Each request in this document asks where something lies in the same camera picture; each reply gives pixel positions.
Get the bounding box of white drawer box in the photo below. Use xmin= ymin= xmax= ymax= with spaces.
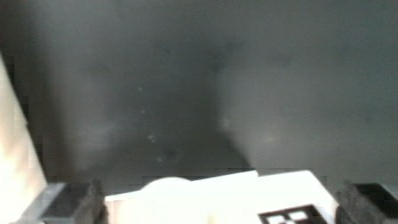
xmin=106 ymin=170 xmax=338 ymax=224

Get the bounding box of white U-shaped border rail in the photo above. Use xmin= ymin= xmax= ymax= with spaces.
xmin=0 ymin=54 xmax=47 ymax=224

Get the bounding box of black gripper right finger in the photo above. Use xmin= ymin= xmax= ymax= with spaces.
xmin=335 ymin=182 xmax=398 ymax=224

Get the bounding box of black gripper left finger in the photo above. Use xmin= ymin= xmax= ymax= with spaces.
xmin=40 ymin=181 xmax=109 ymax=224

